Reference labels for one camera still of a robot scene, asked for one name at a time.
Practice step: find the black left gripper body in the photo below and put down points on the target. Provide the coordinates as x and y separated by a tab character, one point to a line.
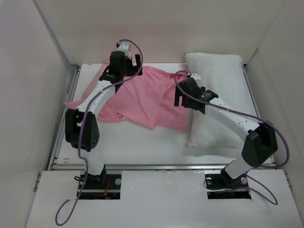
128	68

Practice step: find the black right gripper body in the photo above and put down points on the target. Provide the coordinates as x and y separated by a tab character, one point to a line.
185	101

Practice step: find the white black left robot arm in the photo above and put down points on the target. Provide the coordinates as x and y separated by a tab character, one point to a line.
81	127

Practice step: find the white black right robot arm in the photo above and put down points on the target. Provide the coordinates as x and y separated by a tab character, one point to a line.
259	138

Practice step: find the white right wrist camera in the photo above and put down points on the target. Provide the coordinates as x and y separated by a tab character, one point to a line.
196	77

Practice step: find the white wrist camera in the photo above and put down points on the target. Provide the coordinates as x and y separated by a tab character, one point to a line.
196	77
124	46

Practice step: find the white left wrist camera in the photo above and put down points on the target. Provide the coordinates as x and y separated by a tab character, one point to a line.
124	46

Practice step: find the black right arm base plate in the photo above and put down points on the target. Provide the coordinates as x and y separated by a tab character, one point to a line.
217	188

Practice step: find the aluminium front table rail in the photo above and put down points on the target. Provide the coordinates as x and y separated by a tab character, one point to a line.
131	167

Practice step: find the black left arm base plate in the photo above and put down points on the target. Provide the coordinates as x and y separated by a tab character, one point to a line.
108	190

